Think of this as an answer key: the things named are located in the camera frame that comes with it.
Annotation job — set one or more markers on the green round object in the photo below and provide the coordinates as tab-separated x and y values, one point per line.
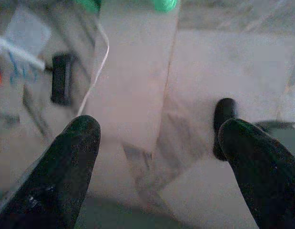
88	4
165	4

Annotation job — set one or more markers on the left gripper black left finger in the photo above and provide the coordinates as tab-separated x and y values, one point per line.
54	181

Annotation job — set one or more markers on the black rectangular box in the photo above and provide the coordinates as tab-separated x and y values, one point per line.
62	78

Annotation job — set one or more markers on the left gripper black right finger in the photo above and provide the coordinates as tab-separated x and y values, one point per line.
268	183

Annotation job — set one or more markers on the black left robot foot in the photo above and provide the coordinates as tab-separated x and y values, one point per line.
223	112

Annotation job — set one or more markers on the white rod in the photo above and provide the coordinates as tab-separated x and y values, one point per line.
21	53

